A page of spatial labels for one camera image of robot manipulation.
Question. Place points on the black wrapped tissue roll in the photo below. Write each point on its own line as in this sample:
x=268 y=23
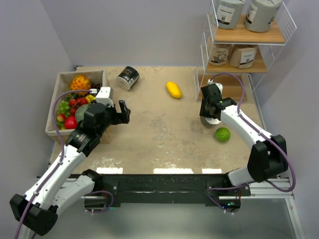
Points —
x=127 y=78

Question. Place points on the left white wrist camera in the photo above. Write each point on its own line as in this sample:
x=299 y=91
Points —
x=104 y=96

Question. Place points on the red apple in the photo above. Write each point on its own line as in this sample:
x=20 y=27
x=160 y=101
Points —
x=70 y=123

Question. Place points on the woven lined fruit basket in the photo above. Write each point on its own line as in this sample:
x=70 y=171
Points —
x=64 y=83

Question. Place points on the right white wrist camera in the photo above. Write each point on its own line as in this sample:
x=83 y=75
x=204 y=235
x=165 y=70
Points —
x=218 y=85

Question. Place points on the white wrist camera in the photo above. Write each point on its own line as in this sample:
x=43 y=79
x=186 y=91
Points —
x=218 y=85
x=104 y=96

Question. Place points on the green netted melon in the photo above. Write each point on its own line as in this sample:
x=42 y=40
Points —
x=79 y=114

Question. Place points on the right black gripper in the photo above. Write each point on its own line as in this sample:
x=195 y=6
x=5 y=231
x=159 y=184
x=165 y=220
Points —
x=203 y=112

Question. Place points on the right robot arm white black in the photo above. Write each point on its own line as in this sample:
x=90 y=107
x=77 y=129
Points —
x=267 y=156

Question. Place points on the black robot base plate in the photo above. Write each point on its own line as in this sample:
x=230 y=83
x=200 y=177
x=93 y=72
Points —
x=207 y=189

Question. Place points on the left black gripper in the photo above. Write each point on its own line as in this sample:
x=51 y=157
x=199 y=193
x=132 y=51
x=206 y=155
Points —
x=120 y=117

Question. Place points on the yellow mango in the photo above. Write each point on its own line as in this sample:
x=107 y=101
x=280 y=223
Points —
x=174 y=90

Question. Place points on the orange spiky fruit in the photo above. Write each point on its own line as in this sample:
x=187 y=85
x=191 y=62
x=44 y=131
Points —
x=80 y=82

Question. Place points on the dark purple grapes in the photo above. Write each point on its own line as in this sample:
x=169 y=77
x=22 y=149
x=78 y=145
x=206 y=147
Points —
x=96 y=86

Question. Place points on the green grapes bunch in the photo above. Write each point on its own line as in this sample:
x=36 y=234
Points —
x=63 y=108

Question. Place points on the green lime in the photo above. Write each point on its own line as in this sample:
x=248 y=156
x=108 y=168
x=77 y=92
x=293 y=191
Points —
x=222 y=134

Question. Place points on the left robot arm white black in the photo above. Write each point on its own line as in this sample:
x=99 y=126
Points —
x=39 y=208

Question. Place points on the small peach fruit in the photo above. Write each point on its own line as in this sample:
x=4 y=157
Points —
x=61 y=117

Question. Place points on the white wire wooden shelf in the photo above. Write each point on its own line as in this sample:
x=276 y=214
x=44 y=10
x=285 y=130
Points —
x=244 y=38

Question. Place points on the clear white tissue roll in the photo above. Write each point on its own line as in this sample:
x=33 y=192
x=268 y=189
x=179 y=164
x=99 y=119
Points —
x=209 y=122

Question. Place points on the yellow banana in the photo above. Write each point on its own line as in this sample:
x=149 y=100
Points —
x=90 y=99

